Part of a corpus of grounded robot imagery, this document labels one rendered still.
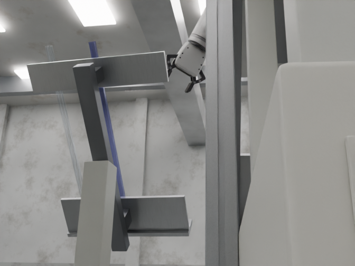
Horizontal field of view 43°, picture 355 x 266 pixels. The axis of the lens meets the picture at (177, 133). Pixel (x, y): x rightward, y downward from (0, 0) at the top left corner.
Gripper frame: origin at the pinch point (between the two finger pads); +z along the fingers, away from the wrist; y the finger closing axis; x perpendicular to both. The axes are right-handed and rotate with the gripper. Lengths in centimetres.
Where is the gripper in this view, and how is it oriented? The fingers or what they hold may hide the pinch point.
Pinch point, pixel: (177, 84)
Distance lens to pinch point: 165.7
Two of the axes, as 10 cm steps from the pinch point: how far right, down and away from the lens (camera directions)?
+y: -8.3, -4.7, -2.9
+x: 2.9, 0.8, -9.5
